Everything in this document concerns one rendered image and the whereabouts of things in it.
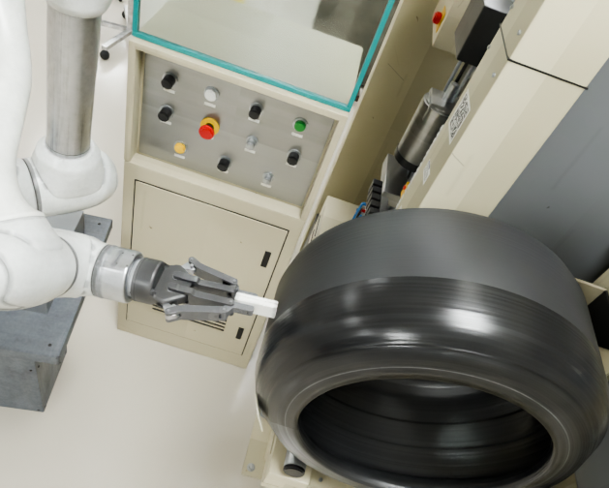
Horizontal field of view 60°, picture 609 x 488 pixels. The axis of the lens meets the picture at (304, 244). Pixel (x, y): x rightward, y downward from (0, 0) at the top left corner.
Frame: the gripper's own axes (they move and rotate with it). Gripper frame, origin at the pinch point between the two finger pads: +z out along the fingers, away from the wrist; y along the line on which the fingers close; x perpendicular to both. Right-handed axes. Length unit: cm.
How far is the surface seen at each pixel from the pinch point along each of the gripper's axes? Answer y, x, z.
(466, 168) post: 25.8, -17.6, 30.2
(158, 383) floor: 43, 119, -40
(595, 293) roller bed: 38, 17, 74
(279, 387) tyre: -11.6, 3.8, 6.8
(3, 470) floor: -1, 114, -75
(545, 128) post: 26, -28, 39
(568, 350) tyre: -7.0, -14.9, 43.8
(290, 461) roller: -9.8, 34.2, 12.1
